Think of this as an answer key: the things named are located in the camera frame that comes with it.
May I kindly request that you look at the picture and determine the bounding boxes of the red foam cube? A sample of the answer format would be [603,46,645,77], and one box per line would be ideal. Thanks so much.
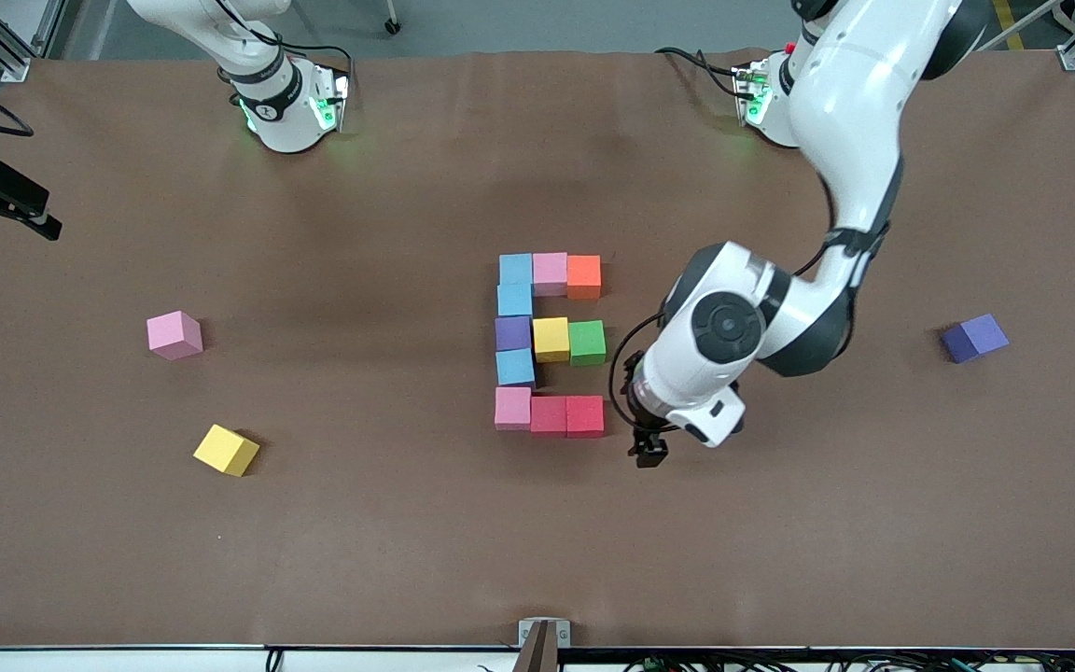
[565,395,606,440]
[530,396,568,439]

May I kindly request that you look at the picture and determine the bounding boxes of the green foam cube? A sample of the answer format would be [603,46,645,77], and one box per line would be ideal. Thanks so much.
[568,319,607,367]

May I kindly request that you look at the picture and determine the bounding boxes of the yellow foam cube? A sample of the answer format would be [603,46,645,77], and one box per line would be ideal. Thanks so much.
[192,424,261,479]
[534,317,571,364]

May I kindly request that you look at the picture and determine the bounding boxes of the orange foam cube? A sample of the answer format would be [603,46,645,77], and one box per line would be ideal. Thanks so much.
[566,255,603,301]

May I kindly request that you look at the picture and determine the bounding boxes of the pink foam cube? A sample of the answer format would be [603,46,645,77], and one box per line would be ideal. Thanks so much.
[147,311,204,362]
[533,252,569,298]
[494,385,534,432]

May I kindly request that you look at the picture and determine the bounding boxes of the purple foam cube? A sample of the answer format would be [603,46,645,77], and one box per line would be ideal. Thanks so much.
[496,315,534,354]
[941,313,1011,365]

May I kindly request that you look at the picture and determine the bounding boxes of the brown table cover sheet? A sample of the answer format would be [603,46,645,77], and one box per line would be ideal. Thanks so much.
[0,49,1075,650]

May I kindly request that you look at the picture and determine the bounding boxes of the white table edge rail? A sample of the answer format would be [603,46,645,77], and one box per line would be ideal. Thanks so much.
[0,644,1075,672]

